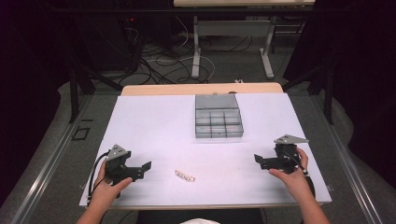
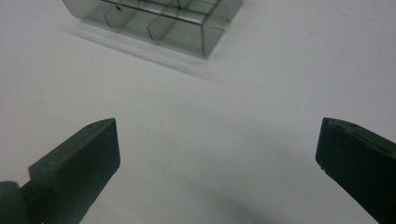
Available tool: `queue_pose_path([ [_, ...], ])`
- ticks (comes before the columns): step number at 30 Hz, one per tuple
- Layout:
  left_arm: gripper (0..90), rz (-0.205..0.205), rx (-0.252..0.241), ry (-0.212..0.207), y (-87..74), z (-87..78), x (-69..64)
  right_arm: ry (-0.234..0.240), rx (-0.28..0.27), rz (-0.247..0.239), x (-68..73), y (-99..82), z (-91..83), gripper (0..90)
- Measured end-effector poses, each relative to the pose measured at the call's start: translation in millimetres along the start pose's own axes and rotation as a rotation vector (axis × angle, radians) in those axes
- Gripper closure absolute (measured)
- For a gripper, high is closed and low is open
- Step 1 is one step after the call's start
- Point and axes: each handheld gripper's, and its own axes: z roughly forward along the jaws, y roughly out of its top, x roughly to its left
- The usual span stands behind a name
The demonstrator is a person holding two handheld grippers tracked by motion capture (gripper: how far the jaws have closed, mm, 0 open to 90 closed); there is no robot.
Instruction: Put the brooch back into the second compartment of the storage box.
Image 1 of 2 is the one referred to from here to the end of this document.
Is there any person's right hand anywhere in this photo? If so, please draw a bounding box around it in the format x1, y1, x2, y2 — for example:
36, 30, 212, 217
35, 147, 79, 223
268, 147, 310, 201

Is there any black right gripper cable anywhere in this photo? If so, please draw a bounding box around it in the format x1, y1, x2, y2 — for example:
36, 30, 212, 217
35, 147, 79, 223
280, 150, 317, 198

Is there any white desk with metal legs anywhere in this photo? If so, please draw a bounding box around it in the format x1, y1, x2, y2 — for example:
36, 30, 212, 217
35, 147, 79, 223
173, 0, 316, 80

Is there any dark equipment with red light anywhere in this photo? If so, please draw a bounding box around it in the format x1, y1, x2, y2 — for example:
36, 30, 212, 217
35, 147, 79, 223
92, 13, 143, 71

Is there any person's dark clothing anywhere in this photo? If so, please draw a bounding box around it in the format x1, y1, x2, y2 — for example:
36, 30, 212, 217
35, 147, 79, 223
135, 207, 266, 224

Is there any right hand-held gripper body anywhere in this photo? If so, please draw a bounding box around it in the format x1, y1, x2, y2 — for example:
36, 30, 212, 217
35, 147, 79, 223
271, 133, 310, 175

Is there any white table cover sheet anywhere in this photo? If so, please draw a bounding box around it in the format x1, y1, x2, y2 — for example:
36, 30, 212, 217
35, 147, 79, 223
78, 92, 332, 209

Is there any grey compartment storage box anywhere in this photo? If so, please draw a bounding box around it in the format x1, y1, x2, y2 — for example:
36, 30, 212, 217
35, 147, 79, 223
194, 93, 245, 139

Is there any black metal stand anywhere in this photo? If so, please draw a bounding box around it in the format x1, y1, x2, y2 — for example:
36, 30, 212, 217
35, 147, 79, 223
282, 63, 335, 125
67, 59, 123, 124

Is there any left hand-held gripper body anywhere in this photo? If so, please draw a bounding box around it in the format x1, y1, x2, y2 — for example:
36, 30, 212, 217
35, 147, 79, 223
105, 144, 142, 187

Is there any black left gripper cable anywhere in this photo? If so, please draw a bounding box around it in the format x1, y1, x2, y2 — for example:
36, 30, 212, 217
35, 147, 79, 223
87, 149, 110, 204

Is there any person's left hand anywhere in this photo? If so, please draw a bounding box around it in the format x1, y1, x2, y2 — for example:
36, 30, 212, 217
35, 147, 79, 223
89, 160, 134, 210

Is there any tangle of floor cables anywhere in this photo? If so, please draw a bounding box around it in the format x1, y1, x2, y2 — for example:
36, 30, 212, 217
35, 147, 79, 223
122, 15, 253, 86

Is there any small white bead strip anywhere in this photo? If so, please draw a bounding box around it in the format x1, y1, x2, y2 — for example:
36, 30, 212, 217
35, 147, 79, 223
174, 169, 196, 183

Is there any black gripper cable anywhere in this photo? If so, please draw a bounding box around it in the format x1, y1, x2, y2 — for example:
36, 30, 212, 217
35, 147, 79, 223
280, 150, 317, 198
87, 149, 110, 204

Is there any aluminium floor rail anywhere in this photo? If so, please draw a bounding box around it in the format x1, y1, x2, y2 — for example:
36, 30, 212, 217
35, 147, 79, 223
311, 94, 385, 224
8, 94, 93, 224

